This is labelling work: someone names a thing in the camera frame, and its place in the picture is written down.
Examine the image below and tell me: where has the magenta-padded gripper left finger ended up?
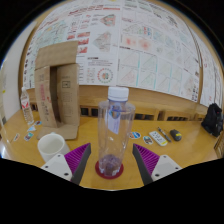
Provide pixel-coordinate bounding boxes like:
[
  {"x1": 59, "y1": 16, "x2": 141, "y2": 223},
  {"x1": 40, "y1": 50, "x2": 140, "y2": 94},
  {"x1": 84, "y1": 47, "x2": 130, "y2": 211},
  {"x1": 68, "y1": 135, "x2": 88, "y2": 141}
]
[{"x1": 40, "y1": 142, "x2": 92, "y2": 186}]

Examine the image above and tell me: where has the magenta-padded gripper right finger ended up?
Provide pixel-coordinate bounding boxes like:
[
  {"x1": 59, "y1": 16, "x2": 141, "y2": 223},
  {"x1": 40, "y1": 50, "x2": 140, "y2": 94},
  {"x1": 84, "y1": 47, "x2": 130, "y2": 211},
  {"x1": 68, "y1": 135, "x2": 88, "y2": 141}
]
[{"x1": 132, "y1": 143, "x2": 183, "y2": 186}]

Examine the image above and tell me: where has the clear white-capped water bottle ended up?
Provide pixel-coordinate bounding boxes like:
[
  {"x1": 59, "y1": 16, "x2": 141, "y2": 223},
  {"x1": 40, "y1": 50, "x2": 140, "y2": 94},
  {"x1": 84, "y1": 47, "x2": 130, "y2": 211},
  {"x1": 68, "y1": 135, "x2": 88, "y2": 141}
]
[{"x1": 97, "y1": 86, "x2": 137, "y2": 178}]

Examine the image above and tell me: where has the small red-labelled water bottle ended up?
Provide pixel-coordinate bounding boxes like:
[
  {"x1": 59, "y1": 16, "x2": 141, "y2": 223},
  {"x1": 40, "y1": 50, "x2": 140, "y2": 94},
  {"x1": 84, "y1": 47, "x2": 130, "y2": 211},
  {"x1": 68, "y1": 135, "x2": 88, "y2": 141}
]
[{"x1": 19, "y1": 86, "x2": 35, "y2": 126}]

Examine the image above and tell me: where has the white mug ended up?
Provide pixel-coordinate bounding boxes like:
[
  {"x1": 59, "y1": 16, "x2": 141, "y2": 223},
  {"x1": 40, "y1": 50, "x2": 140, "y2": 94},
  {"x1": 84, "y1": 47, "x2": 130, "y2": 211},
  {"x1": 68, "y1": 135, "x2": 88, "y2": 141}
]
[{"x1": 37, "y1": 132, "x2": 71, "y2": 164}]

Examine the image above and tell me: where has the white remote control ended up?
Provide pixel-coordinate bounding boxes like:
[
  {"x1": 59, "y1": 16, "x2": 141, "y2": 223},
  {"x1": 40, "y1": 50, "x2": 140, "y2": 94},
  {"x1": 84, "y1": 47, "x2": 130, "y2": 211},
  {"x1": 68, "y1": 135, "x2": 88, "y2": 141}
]
[{"x1": 148, "y1": 130, "x2": 169, "y2": 147}]

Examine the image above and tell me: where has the round colourful sticker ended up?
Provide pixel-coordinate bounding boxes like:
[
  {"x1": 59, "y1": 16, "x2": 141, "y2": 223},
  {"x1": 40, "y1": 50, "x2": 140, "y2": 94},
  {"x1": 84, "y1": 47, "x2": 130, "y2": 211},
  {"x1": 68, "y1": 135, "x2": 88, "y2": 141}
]
[
  {"x1": 142, "y1": 135, "x2": 154, "y2": 146},
  {"x1": 128, "y1": 131, "x2": 142, "y2": 140}
]

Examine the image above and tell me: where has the dark pen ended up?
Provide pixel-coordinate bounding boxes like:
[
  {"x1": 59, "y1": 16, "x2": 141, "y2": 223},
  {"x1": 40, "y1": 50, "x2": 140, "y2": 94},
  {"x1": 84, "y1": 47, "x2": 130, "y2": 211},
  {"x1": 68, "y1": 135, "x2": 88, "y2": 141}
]
[{"x1": 157, "y1": 126, "x2": 173, "y2": 143}]

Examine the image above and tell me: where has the black computer mouse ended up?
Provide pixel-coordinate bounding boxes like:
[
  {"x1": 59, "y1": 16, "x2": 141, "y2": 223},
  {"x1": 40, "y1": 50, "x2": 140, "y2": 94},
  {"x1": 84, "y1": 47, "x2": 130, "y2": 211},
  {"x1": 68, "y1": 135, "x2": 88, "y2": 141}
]
[{"x1": 169, "y1": 128, "x2": 183, "y2": 142}]

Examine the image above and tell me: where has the flat round red coaster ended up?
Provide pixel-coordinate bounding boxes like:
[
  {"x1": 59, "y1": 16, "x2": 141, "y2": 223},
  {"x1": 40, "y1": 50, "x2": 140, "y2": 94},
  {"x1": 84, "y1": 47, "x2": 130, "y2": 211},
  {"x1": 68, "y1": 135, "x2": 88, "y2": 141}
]
[{"x1": 94, "y1": 159, "x2": 125, "y2": 180}]

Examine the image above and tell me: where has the black bag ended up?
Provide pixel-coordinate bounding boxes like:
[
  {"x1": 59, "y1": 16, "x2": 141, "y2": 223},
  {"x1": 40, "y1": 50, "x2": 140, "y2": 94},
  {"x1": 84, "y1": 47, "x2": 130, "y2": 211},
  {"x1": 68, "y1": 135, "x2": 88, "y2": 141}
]
[{"x1": 200, "y1": 102, "x2": 224, "y2": 138}]

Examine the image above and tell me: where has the brown cardboard box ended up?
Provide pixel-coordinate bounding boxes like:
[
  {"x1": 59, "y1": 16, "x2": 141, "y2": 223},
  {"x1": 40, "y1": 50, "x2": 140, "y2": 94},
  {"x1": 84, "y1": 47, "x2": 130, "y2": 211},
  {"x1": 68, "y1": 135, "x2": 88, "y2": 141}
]
[{"x1": 34, "y1": 40, "x2": 81, "y2": 141}]

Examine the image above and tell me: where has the wooden slotted wall ledge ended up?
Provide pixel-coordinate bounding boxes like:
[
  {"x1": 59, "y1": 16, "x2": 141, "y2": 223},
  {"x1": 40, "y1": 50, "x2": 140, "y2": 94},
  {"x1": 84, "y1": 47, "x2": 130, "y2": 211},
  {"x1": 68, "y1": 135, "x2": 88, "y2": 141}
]
[{"x1": 26, "y1": 84, "x2": 214, "y2": 122}]

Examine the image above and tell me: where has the large printed wall poster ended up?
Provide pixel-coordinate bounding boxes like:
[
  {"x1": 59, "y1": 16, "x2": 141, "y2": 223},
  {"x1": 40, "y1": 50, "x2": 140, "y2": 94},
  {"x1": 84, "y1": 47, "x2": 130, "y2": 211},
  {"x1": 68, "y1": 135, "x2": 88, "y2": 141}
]
[{"x1": 23, "y1": 0, "x2": 224, "y2": 108}]

